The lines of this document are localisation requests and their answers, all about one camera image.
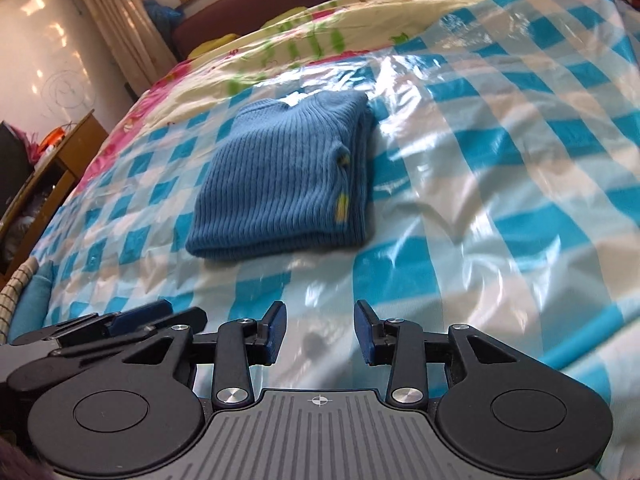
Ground floral quilt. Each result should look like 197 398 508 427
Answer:
82 0 640 191

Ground blue bag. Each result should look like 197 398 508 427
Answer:
145 0 181 43

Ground maroon headboard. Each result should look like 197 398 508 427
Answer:
172 0 396 58

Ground wooden bedside table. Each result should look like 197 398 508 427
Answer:
0 110 111 271

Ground pink cloth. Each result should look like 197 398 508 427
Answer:
10 125 41 166

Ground orange plastic item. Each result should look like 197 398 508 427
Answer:
40 127 66 156

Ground black television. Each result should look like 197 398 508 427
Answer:
0 122 31 221

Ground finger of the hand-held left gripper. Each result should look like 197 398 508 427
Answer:
12 300 173 348
50 308 208 361

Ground beige curtain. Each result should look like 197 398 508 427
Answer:
65 0 178 106

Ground blue checkered plastic sheet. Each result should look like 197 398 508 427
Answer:
10 0 640 480

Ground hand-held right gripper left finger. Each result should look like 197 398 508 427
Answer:
122 301 288 406

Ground dark red fuzzy clothing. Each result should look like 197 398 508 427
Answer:
0 437 53 480

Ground blue striped knit sweater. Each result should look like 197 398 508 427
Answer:
185 91 377 262

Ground teal towel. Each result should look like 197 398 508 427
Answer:
7 260 56 341

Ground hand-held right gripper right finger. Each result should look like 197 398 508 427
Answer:
353 299 518 406

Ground yellow-green pillow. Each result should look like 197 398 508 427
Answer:
190 34 241 58

